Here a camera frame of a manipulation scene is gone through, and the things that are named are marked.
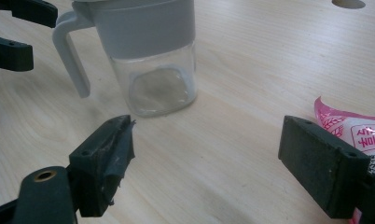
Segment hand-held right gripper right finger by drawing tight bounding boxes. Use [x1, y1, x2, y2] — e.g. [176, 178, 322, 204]
[278, 115, 371, 219]

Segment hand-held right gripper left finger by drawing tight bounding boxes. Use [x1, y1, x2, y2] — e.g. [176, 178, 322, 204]
[68, 115, 136, 218]

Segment pink and white plastic bag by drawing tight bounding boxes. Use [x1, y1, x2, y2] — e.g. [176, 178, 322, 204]
[313, 96, 375, 224]

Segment clear plastic cup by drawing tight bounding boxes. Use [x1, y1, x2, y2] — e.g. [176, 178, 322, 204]
[51, 0, 199, 119]

